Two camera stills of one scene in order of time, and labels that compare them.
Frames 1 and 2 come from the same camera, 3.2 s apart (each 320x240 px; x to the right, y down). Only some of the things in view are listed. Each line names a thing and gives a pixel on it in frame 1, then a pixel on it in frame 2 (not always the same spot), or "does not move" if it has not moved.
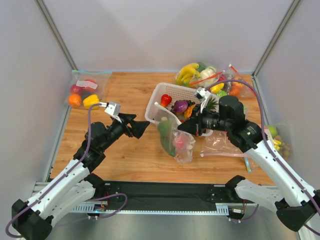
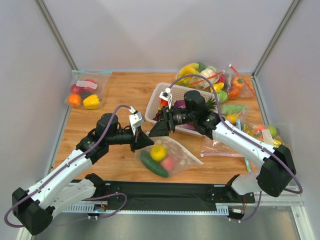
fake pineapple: [211, 105] does not move
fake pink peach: [180, 142] → [168, 163]
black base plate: [146, 194] does not move
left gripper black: [128, 125] → [135, 141]
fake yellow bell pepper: [90, 100] does not move
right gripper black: [199, 124] → [169, 120]
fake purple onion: [180, 106] does not move
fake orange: [74, 100] does not move
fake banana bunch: [187, 72] does not move
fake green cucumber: [166, 133] → [154, 166]
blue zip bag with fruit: [87, 88] does not move
